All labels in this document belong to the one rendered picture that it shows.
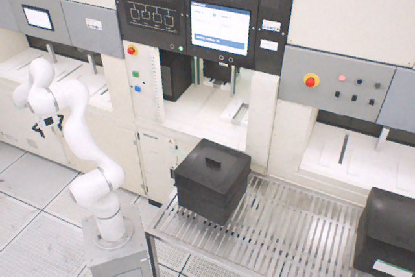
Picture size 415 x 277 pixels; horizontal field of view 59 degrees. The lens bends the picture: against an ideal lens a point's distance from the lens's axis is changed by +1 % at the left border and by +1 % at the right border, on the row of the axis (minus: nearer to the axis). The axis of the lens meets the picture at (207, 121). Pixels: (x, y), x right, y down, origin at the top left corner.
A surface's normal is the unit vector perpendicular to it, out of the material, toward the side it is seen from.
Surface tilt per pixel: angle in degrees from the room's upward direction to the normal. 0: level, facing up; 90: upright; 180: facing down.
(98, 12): 90
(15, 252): 0
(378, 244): 90
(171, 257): 0
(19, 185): 0
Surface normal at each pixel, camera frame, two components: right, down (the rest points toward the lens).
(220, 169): 0.00, -0.77
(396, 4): -0.42, 0.58
